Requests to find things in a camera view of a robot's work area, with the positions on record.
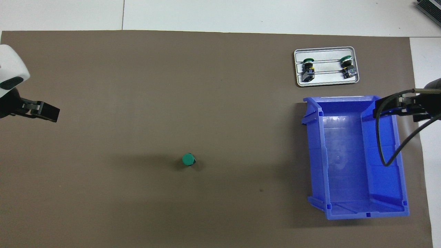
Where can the green push button switch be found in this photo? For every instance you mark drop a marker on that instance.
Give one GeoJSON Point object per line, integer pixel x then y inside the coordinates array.
{"type": "Point", "coordinates": [346, 63]}
{"type": "Point", "coordinates": [187, 159]}
{"type": "Point", "coordinates": [307, 65]}

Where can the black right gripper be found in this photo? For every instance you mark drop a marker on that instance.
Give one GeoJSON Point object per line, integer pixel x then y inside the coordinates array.
{"type": "Point", "coordinates": [429, 105]}

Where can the blue plastic storage bin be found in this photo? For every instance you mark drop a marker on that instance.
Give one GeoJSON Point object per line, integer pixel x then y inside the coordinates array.
{"type": "Point", "coordinates": [344, 162]}

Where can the brown table mat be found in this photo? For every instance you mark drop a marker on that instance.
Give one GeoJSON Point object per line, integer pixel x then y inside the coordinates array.
{"type": "Point", "coordinates": [172, 86]}

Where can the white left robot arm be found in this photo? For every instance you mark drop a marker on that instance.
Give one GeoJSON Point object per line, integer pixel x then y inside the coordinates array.
{"type": "Point", "coordinates": [12, 65]}

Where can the grey metal tray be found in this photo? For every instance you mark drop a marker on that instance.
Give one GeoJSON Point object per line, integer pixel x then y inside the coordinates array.
{"type": "Point", "coordinates": [330, 52]}

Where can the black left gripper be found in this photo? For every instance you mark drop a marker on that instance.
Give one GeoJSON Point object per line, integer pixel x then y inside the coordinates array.
{"type": "Point", "coordinates": [10, 103]}

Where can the grey ridged metal device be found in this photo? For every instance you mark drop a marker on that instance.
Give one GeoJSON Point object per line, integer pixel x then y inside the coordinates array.
{"type": "Point", "coordinates": [432, 7]}

